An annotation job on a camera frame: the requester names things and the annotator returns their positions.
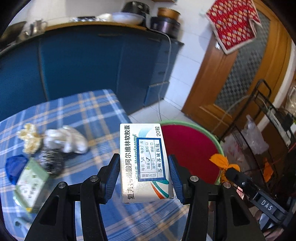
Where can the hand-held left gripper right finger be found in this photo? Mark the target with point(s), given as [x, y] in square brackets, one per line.
[174, 176]

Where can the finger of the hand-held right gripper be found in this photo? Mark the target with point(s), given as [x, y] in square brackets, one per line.
[240, 179]

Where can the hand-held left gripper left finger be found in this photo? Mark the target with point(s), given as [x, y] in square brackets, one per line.
[113, 178]

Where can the orange mesh cloth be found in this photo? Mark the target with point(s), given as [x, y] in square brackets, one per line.
[219, 161]

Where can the white medicine box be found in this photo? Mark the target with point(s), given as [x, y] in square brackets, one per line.
[143, 162]

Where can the green red plastic bucket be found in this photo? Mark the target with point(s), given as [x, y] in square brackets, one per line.
[189, 143]

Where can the white tissue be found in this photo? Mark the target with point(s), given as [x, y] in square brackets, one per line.
[67, 139]

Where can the green medicine box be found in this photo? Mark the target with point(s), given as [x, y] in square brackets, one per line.
[32, 183]

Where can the cream tissue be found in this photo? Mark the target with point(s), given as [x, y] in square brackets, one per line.
[29, 136]

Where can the clear plastic bag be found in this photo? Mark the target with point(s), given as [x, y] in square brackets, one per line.
[253, 132]

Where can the steel wool scourer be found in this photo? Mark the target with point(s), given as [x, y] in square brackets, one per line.
[50, 160]

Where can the blue plaid tablecloth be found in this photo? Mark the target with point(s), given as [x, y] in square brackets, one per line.
[81, 111]

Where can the wooden door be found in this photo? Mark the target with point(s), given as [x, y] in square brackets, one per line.
[203, 92]

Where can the black metal rack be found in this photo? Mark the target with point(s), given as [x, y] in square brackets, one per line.
[263, 92]

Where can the dark blue cloth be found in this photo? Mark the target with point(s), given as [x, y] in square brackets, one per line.
[15, 166]

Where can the blue kitchen base cabinet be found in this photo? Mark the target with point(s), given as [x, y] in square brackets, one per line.
[81, 64]

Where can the dark rice cooker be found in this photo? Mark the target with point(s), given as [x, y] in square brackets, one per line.
[165, 26]

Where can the red patterned quilted cloth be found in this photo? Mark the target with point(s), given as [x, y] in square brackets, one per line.
[231, 20]

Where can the large white bowl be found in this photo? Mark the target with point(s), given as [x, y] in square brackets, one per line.
[127, 18]

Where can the small white bowl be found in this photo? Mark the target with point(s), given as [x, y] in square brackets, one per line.
[105, 16]

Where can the brown pot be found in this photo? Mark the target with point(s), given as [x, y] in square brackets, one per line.
[168, 12]

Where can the steel kettle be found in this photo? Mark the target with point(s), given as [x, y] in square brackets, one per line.
[38, 26]

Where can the black air fryer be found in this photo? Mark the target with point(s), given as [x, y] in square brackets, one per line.
[136, 8]

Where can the dark metal wok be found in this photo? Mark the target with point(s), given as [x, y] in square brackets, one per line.
[13, 30]

